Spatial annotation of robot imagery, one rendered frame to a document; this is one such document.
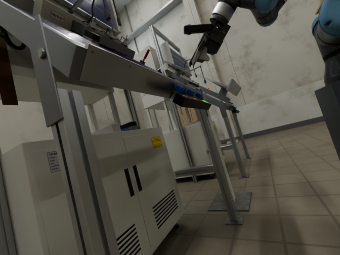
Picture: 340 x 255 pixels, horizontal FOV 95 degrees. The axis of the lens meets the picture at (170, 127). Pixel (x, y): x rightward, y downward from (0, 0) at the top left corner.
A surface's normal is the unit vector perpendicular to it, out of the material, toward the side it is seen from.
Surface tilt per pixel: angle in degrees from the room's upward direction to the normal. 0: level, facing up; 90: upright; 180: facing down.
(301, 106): 90
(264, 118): 90
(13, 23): 90
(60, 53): 90
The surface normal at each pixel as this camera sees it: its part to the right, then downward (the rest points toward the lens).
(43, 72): -0.49, 0.07
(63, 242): 0.83, -0.28
